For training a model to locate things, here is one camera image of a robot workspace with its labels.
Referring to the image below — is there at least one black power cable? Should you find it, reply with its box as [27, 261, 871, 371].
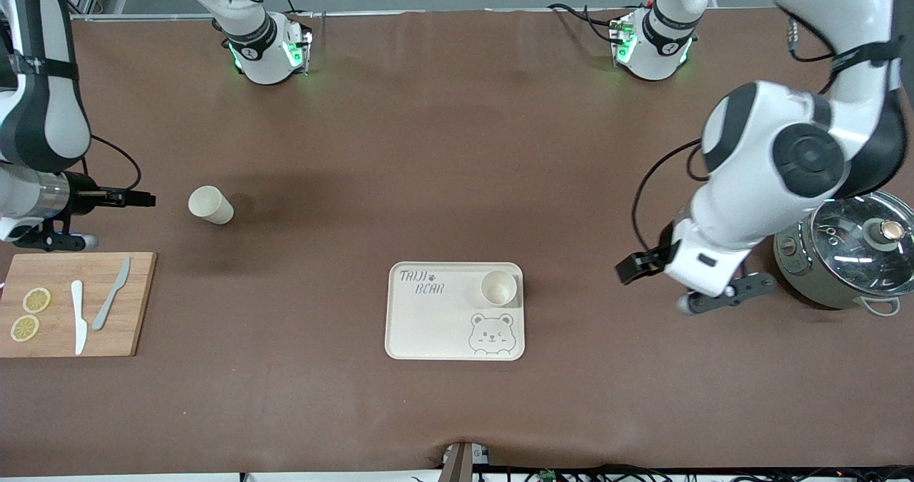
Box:
[548, 2, 623, 44]

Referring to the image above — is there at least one grey plastic knife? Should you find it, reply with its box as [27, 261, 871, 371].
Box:
[91, 257, 132, 331]

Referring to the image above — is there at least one bamboo cutting board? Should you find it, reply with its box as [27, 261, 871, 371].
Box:
[0, 252, 158, 358]

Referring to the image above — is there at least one white plastic knife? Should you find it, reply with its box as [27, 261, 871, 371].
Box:
[70, 280, 89, 356]

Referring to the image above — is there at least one brown table cover mat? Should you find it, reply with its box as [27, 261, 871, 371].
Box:
[0, 7, 914, 477]

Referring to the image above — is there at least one cream tray with bear print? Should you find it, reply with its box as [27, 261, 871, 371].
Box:
[385, 261, 526, 361]

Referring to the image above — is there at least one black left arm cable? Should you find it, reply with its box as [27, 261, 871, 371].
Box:
[631, 7, 900, 254]

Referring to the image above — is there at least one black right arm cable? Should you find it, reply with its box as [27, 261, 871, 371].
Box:
[89, 135, 143, 191]

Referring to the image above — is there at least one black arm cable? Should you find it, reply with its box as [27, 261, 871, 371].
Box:
[631, 7, 900, 254]
[89, 135, 143, 191]

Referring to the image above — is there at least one white IKEA cup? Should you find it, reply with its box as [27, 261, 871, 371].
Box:
[480, 269, 518, 307]
[188, 186, 235, 226]

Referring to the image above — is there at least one metal table edge bracket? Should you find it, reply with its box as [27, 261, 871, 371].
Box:
[441, 441, 492, 482]

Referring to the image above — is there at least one grey-green electric cooking pot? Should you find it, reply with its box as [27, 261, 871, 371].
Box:
[773, 191, 914, 317]

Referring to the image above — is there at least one glass pot lid with knob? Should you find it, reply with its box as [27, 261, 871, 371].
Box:
[810, 191, 914, 297]

